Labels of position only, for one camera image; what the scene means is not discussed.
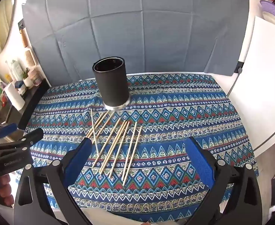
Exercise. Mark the white foam board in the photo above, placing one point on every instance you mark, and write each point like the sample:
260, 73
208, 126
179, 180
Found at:
264, 75

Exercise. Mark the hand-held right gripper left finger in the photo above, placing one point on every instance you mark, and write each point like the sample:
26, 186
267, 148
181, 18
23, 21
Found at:
77, 161

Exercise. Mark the paper towel roll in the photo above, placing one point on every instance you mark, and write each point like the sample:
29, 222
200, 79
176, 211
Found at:
13, 96

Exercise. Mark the black cylindrical utensil holder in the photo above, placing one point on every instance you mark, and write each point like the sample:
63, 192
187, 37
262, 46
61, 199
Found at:
111, 86

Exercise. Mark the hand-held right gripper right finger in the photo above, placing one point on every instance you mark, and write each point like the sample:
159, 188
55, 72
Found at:
199, 161

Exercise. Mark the patterned blue tablecloth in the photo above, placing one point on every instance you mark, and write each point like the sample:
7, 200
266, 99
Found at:
175, 112

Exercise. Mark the pile of wooden chopsticks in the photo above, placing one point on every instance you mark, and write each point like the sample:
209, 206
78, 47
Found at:
130, 151

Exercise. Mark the pink capped glass jar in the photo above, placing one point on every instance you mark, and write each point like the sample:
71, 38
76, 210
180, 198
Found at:
36, 78

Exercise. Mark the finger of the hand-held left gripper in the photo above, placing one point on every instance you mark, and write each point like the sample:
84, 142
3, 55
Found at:
8, 129
32, 136

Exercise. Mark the person's left hand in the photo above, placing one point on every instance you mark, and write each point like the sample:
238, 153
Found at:
6, 189

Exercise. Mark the black side table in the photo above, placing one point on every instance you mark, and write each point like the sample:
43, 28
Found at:
32, 107

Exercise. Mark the white lotion bottle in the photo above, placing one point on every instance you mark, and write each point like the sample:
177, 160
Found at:
16, 70

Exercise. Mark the purple colander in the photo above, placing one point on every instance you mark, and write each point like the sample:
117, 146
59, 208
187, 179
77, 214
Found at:
273, 9

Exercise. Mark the wooden hairbrush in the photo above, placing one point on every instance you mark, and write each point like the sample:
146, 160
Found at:
30, 57

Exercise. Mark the grey-blue backdrop cloth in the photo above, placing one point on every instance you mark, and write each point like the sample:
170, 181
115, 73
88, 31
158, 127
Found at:
139, 28

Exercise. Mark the small potted cactus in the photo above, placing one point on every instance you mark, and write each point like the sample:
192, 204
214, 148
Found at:
28, 80

